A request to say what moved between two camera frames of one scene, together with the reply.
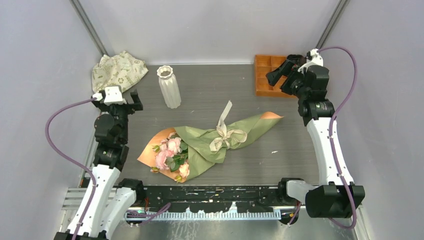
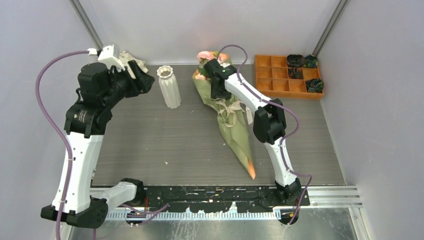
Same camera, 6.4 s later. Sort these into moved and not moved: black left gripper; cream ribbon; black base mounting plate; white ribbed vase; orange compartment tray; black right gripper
Moved: black left gripper; black right gripper; cream ribbon
Not moved: orange compartment tray; black base mounting plate; white ribbed vase
